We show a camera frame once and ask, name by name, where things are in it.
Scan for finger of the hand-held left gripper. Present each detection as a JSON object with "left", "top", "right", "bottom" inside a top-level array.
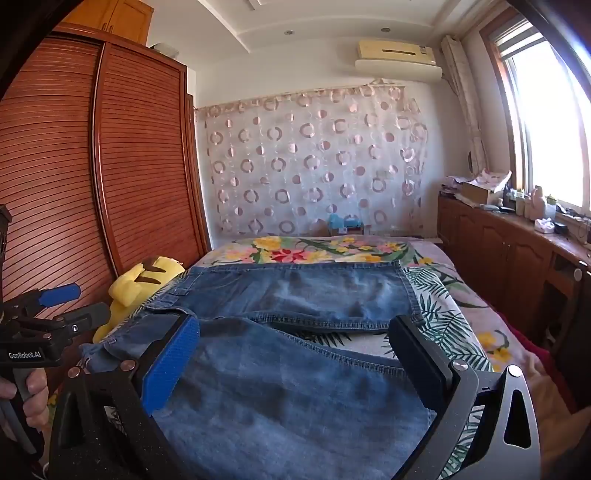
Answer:
[
  {"left": 21, "top": 302, "right": 112, "bottom": 344},
  {"left": 2, "top": 284, "right": 82, "bottom": 319}
]

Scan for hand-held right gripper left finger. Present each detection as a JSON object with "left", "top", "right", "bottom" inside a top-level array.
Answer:
[{"left": 48, "top": 315, "right": 201, "bottom": 480}]

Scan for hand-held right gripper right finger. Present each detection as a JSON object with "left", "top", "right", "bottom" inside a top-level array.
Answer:
[{"left": 389, "top": 315, "right": 542, "bottom": 480}]

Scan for blue denim pants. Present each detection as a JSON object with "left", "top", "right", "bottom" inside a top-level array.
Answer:
[{"left": 78, "top": 261, "right": 437, "bottom": 480}]

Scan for person's left hand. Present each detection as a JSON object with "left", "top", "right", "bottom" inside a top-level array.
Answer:
[{"left": 0, "top": 368, "right": 50, "bottom": 432}]

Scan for yellow plush toy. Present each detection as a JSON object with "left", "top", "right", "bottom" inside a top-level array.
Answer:
[{"left": 92, "top": 256, "right": 186, "bottom": 344}]

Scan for dark red cloth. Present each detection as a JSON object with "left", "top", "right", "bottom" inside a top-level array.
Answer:
[{"left": 503, "top": 318, "right": 580, "bottom": 414}]

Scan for wooden low cabinet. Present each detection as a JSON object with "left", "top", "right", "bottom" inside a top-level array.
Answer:
[{"left": 436, "top": 191, "right": 591, "bottom": 407}]

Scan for wooden slatted wardrobe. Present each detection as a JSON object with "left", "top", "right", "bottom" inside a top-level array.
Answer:
[{"left": 0, "top": 23, "right": 213, "bottom": 398}]

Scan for floral blanket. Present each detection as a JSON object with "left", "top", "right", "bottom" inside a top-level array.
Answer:
[{"left": 189, "top": 234, "right": 578, "bottom": 462}]

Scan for blue plush toy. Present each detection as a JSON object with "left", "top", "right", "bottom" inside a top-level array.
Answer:
[{"left": 327, "top": 215, "right": 365, "bottom": 236}]

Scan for pile of papers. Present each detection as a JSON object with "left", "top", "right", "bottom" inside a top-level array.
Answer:
[{"left": 440, "top": 174, "right": 469, "bottom": 199}]

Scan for open cardboard box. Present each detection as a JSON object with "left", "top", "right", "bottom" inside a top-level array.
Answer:
[{"left": 462, "top": 170, "right": 512, "bottom": 206}]

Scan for circle-patterned sheer curtain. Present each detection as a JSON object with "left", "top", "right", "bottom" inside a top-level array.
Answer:
[{"left": 194, "top": 83, "right": 430, "bottom": 237}]

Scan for tied pale window curtain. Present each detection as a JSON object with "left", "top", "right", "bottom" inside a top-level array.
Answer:
[{"left": 441, "top": 34, "right": 490, "bottom": 178}]

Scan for wooden-framed window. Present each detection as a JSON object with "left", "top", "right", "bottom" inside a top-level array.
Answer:
[{"left": 480, "top": 9, "right": 591, "bottom": 213}]

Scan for wooden overhead cabinet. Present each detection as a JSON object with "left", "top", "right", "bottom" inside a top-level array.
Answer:
[{"left": 60, "top": 0, "right": 155, "bottom": 47}]

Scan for beige wall air conditioner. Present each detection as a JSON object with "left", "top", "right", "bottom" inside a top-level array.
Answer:
[{"left": 358, "top": 39, "right": 438, "bottom": 68}]

